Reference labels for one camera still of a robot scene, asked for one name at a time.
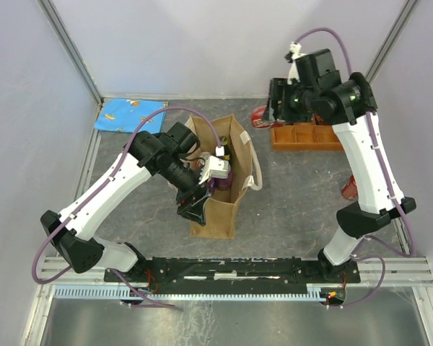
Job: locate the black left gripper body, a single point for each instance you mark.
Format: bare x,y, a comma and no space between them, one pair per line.
189,185

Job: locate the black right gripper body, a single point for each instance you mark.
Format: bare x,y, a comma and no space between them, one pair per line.
296,105

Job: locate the purple soda can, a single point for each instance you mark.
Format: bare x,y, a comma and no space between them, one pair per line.
223,184

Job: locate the red cola can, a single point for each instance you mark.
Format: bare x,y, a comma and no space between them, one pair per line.
203,158
258,122
349,190

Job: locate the green glass bottle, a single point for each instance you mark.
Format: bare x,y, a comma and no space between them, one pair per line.
227,155

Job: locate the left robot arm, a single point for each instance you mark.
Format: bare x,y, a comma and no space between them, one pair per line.
73,229

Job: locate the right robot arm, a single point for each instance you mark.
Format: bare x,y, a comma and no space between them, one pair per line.
314,87

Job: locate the orange wooden divided tray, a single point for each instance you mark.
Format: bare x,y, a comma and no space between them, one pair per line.
305,137

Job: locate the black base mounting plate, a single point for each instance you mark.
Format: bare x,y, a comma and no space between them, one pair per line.
224,276

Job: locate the blue patterned cloth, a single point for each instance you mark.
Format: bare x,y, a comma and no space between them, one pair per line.
124,115

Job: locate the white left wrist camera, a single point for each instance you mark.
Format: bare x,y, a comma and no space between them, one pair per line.
215,167

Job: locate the light blue cable duct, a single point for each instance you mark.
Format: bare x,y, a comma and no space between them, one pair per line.
122,292

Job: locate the right aluminium frame post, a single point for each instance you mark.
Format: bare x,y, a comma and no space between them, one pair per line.
380,33

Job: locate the aluminium frame post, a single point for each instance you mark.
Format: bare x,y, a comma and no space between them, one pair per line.
380,33
56,22

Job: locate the left aluminium frame post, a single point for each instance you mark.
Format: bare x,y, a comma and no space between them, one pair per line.
56,22

